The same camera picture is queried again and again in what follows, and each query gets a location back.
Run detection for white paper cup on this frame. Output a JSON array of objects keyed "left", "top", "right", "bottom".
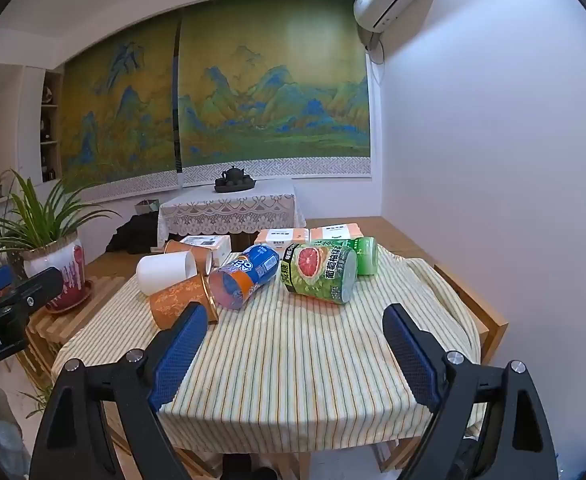
[{"left": 137, "top": 250, "right": 198, "bottom": 296}]

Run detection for striped yellow tablecloth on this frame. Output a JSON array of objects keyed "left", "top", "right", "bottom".
[{"left": 52, "top": 245, "right": 482, "bottom": 456}]

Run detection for wooden slatted stand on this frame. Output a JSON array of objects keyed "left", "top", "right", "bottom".
[{"left": 15, "top": 274, "right": 128, "bottom": 386}]

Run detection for wall shelf niche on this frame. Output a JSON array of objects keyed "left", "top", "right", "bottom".
[{"left": 39, "top": 69, "right": 64, "bottom": 184}]

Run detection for orange and white tissue pack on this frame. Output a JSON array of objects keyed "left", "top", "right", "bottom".
[
  {"left": 309, "top": 224, "right": 362, "bottom": 246},
  {"left": 254, "top": 228, "right": 312, "bottom": 249}
]

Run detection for orange patterned paper cup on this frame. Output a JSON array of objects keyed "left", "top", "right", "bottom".
[
  {"left": 149, "top": 275, "right": 219, "bottom": 331},
  {"left": 164, "top": 239, "right": 214, "bottom": 279}
]

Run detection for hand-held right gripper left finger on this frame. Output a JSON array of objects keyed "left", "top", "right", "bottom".
[{"left": 30, "top": 302, "right": 208, "bottom": 480}]

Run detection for lace covered side table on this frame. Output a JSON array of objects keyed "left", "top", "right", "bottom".
[{"left": 158, "top": 178, "right": 306, "bottom": 248}]

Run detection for wide landscape wall painting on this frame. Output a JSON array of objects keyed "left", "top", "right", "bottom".
[{"left": 178, "top": 0, "right": 372, "bottom": 188}]

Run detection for wooden table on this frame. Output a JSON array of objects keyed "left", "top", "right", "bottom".
[{"left": 18, "top": 216, "right": 508, "bottom": 480}]

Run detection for dark tea tray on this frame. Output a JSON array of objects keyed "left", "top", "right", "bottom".
[{"left": 214, "top": 178, "right": 255, "bottom": 194}]

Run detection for green potted plant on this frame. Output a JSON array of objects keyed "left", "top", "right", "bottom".
[{"left": 0, "top": 169, "right": 121, "bottom": 281}]

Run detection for white and red flowerpot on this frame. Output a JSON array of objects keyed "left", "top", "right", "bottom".
[{"left": 20, "top": 233, "right": 95, "bottom": 312}]

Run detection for blue and orange cup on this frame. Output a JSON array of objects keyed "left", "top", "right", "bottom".
[{"left": 208, "top": 244, "right": 280, "bottom": 310}]

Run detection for green grapefruit print cup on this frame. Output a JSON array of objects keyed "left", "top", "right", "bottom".
[{"left": 281, "top": 242, "right": 358, "bottom": 306}]

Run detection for white cardboard box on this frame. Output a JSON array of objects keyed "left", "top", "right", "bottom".
[{"left": 180, "top": 234, "right": 232, "bottom": 267}]

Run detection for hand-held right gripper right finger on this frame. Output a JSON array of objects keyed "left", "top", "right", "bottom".
[{"left": 383, "top": 304, "right": 558, "bottom": 480}]

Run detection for plain green cup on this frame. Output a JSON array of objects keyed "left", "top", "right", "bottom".
[{"left": 313, "top": 236, "right": 378, "bottom": 276}]

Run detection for black bag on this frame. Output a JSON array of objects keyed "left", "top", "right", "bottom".
[{"left": 105, "top": 212, "right": 162, "bottom": 256}]

